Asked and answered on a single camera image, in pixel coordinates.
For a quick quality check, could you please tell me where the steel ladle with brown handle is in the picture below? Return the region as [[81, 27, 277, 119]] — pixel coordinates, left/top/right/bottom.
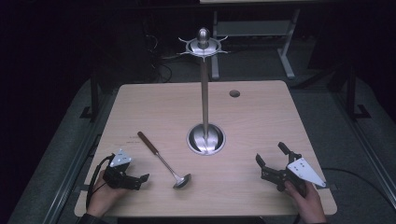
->
[[136, 131, 192, 189]]

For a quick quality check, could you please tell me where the white metal desk frame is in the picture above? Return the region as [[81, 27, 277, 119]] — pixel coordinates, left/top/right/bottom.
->
[[210, 8, 303, 80]]

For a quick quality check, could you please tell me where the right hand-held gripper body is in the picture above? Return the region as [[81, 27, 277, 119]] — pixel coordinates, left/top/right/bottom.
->
[[261, 152, 328, 198]]

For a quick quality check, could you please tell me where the tangle of black floor cables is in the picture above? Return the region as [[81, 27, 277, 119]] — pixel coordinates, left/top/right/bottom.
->
[[141, 27, 188, 83]]

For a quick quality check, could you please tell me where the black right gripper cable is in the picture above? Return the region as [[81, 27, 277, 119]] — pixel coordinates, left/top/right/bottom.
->
[[320, 167, 396, 209]]

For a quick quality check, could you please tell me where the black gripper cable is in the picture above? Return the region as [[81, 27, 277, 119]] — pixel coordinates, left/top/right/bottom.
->
[[86, 154, 116, 210], [320, 167, 396, 209]]

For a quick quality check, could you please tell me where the person's right hand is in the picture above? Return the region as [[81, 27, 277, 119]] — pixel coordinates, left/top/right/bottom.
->
[[284, 179, 327, 224]]

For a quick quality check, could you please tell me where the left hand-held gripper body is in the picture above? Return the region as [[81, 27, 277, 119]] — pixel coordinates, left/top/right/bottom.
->
[[102, 148, 142, 191]]

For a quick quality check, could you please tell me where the steel utensil stand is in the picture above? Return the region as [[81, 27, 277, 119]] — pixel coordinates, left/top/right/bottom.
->
[[177, 27, 230, 157]]

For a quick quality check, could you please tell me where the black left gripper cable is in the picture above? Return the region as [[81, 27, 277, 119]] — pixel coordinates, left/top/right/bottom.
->
[[86, 154, 116, 210]]

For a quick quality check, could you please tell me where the black metal stand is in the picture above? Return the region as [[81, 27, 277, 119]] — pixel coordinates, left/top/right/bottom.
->
[[79, 74, 101, 123], [330, 62, 372, 121]]

